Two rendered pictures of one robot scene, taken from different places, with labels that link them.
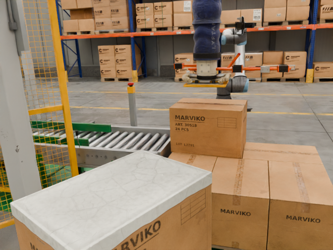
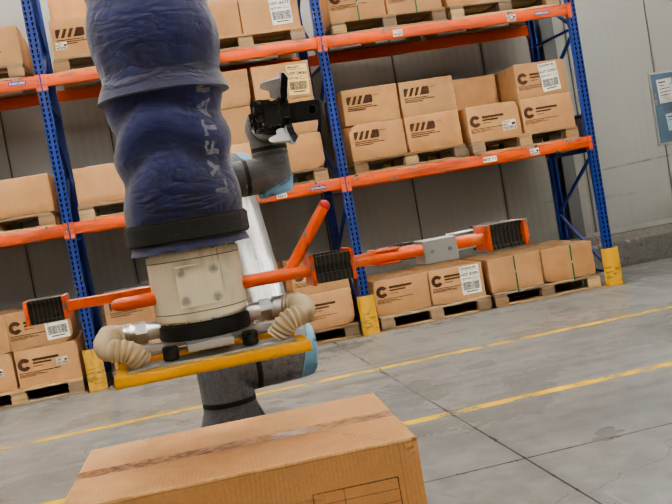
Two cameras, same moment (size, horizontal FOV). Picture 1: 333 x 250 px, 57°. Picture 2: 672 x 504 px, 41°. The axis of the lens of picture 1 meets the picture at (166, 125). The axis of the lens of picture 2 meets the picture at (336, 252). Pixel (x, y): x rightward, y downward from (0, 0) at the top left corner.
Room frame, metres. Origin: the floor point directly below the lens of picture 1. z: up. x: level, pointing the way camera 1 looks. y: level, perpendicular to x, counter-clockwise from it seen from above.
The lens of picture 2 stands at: (1.01, 0.18, 1.35)
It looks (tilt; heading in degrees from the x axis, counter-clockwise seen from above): 3 degrees down; 332
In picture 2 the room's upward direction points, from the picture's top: 10 degrees counter-clockwise
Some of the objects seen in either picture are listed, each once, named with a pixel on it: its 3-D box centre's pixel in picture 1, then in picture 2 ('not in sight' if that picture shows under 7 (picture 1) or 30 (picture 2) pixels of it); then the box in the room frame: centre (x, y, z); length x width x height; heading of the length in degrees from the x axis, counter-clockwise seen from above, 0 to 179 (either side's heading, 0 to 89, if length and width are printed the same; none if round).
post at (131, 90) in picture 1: (134, 130); not in sight; (3.33, 0.37, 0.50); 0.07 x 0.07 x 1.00; 73
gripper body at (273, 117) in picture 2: (240, 26); (270, 117); (2.87, -0.70, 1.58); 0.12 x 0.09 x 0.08; 163
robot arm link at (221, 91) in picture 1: (224, 85); (226, 366); (3.35, -0.66, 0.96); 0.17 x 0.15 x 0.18; 79
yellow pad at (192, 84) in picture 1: (204, 83); (212, 352); (2.50, -0.33, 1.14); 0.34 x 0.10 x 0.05; 73
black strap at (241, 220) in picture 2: (206, 54); (187, 229); (2.59, -0.36, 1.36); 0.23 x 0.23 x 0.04
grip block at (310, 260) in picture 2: (237, 68); (329, 266); (2.52, -0.60, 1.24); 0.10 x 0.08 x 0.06; 163
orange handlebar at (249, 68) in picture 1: (231, 67); (292, 268); (2.65, -0.58, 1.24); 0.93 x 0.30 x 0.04; 73
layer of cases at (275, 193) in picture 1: (240, 186); not in sight; (2.20, -0.57, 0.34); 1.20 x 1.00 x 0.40; 73
